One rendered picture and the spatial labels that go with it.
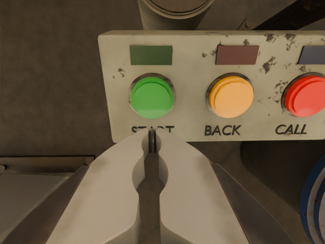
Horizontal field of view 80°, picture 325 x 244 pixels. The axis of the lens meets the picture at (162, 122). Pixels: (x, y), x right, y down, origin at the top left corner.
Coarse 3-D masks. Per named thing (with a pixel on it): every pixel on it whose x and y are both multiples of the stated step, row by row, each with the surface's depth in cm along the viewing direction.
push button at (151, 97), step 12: (144, 84) 17; (156, 84) 17; (168, 84) 18; (132, 96) 18; (144, 96) 18; (156, 96) 18; (168, 96) 18; (144, 108) 18; (156, 108) 18; (168, 108) 19
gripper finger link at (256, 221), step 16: (224, 176) 8; (224, 192) 8; (240, 192) 8; (240, 208) 7; (256, 208) 7; (240, 224) 6; (256, 224) 6; (272, 224) 6; (256, 240) 6; (272, 240) 6; (288, 240) 6
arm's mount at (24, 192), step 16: (0, 176) 67; (16, 176) 67; (32, 176) 68; (48, 176) 69; (64, 176) 70; (0, 192) 57; (16, 192) 57; (32, 192) 58; (48, 192) 59; (0, 208) 50; (16, 208) 50; (32, 208) 52; (0, 224) 44; (16, 224) 46; (0, 240) 41
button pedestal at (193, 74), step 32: (128, 32) 17; (160, 32) 17; (192, 32) 18; (224, 32) 18; (256, 32) 18; (288, 32) 18; (320, 32) 18; (128, 64) 17; (192, 64) 17; (256, 64) 18; (288, 64) 18; (320, 64) 18; (128, 96) 19; (192, 96) 19; (256, 96) 19; (128, 128) 20; (192, 128) 21; (224, 128) 21; (256, 128) 21; (288, 128) 21; (320, 128) 21
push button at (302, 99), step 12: (300, 84) 18; (312, 84) 18; (324, 84) 18; (288, 96) 19; (300, 96) 18; (312, 96) 18; (324, 96) 18; (288, 108) 19; (300, 108) 19; (312, 108) 19
